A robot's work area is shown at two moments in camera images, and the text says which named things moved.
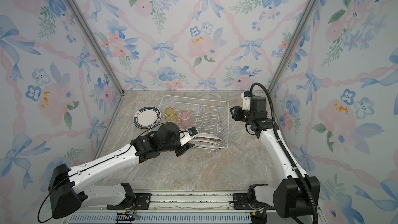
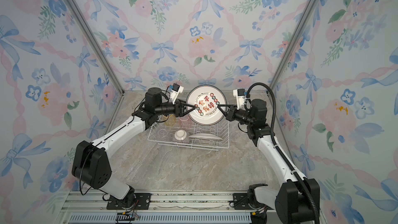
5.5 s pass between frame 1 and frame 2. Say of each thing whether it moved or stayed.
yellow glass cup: stayed
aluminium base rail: stayed
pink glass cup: stayed
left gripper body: moved
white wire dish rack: stayed
